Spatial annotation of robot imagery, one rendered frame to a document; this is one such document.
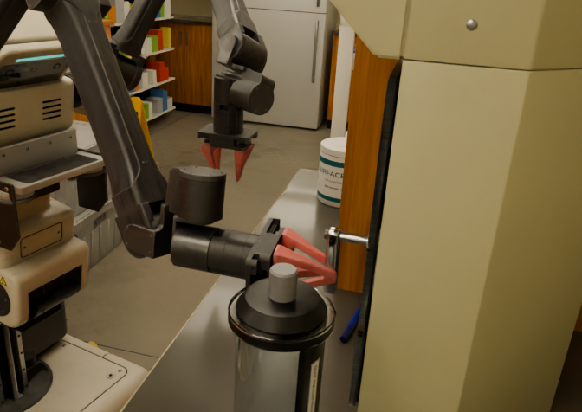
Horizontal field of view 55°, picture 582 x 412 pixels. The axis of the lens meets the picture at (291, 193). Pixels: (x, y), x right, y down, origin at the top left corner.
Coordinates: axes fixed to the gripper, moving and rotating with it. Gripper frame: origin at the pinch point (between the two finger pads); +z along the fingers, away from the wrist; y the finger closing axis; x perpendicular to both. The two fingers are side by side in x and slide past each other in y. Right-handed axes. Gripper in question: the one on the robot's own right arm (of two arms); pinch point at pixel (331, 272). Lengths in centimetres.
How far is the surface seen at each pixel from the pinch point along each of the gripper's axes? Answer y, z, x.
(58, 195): 138, -147, 90
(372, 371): -7.0, 6.7, 7.5
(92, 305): 118, -124, 134
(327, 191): 67, -11, 26
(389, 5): -1.9, 3.1, -31.4
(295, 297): -11.6, -1.7, -4.9
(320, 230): 51, -10, 28
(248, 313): -14.8, -5.5, -4.5
